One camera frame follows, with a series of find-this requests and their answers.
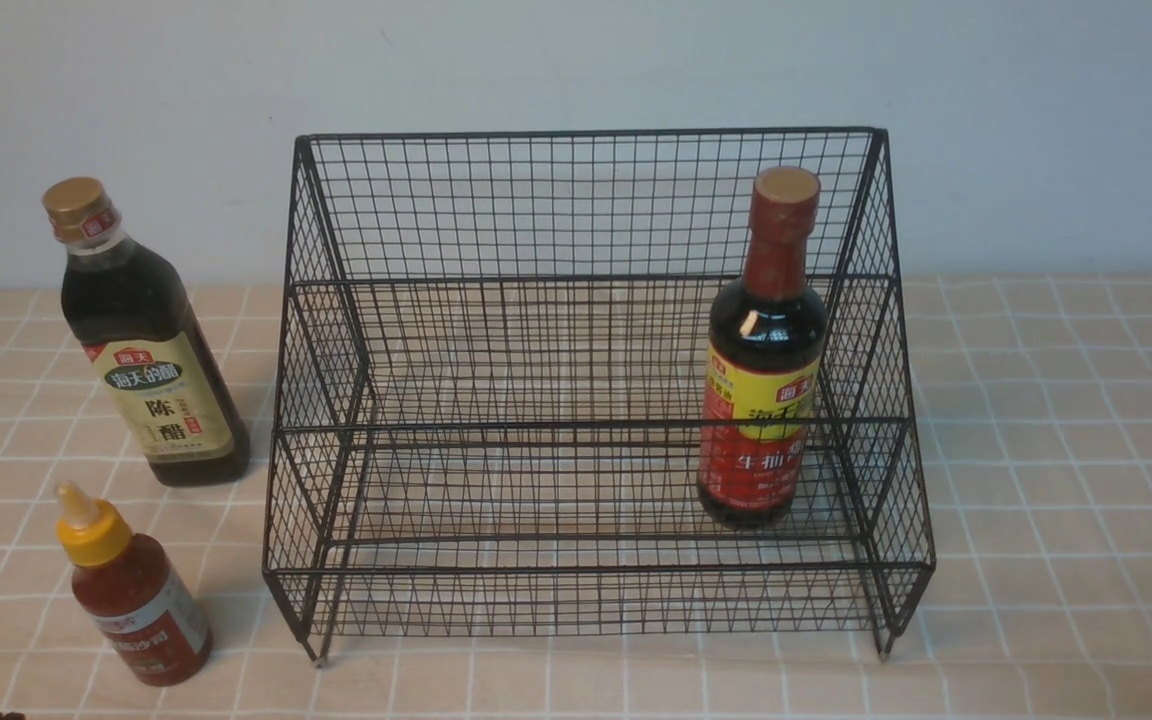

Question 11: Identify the soy sauce bottle red label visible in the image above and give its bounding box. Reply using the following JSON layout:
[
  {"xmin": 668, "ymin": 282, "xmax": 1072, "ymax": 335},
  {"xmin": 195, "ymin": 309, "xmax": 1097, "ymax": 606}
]
[{"xmin": 696, "ymin": 167, "xmax": 829, "ymax": 530}]

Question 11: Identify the dark vinegar bottle gold cap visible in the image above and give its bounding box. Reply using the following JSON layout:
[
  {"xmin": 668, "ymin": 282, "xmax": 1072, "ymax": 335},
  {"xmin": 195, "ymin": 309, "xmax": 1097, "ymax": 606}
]
[{"xmin": 41, "ymin": 177, "xmax": 251, "ymax": 488}]

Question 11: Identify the red chili sauce squeeze bottle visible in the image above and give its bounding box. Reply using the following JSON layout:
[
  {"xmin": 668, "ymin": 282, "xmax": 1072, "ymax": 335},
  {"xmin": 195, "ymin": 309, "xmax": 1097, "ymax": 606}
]
[{"xmin": 55, "ymin": 482, "xmax": 214, "ymax": 687}]

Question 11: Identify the black wire mesh rack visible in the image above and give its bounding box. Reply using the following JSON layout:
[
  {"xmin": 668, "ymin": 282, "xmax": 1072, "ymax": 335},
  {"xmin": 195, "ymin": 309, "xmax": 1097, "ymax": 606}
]
[{"xmin": 262, "ymin": 126, "xmax": 935, "ymax": 664}]

